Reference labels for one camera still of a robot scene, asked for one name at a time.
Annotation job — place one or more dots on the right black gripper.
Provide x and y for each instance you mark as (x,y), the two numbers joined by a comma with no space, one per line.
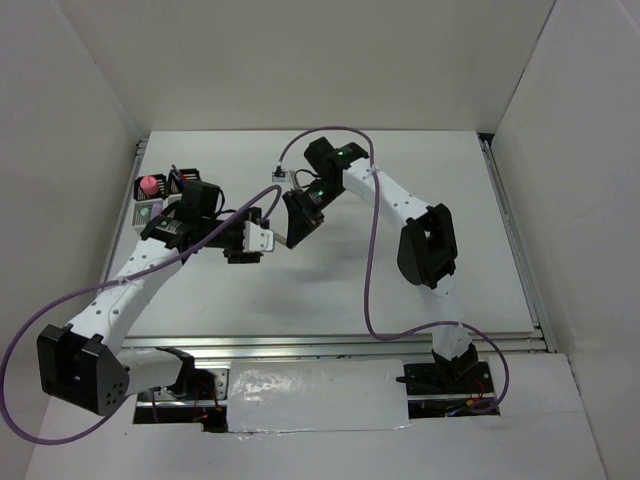
(301,217)

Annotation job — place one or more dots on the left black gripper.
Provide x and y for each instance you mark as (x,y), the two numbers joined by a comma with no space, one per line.
(237,256)

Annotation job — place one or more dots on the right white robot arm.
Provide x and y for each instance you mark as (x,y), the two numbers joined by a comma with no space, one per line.
(427,248)

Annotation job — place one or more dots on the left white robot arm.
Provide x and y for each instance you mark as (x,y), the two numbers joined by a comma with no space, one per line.
(83,362)

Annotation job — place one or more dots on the white slatted organizer container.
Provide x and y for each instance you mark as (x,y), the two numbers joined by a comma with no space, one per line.
(164,194)

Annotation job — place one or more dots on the shiny white cover sheet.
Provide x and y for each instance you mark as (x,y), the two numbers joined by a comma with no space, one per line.
(308,396)

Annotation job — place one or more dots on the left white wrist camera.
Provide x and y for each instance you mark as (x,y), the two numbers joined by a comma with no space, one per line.
(257,239)

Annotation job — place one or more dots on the aluminium rail frame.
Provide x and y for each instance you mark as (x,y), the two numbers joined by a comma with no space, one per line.
(307,302)

